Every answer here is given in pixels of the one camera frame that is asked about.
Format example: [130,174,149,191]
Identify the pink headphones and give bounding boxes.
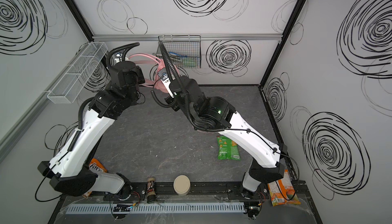
[128,53,172,96]

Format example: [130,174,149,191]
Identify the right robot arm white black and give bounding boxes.
[151,41,289,198]

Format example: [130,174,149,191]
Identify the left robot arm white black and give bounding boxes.
[38,42,145,200]

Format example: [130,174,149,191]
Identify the green item in basket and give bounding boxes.
[180,57,198,68]

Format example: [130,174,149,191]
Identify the green snack bag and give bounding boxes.
[216,135,241,161]

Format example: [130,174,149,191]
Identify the beige round lid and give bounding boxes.
[173,175,191,196]

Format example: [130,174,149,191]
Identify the orange white snack bag left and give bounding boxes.
[88,158,108,173]

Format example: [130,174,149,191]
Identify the small brown bottle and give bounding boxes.
[146,177,156,204]

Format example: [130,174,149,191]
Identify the orange snack bag right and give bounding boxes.
[267,169,301,207]

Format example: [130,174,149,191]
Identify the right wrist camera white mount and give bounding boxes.
[158,69,174,98]

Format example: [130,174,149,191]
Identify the black wire basket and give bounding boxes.
[158,35,202,69]

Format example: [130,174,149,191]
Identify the clear plastic wall shelf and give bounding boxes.
[47,42,108,104]

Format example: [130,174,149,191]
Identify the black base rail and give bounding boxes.
[102,180,264,203]

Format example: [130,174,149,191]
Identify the white slotted cable duct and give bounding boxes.
[65,203,245,214]

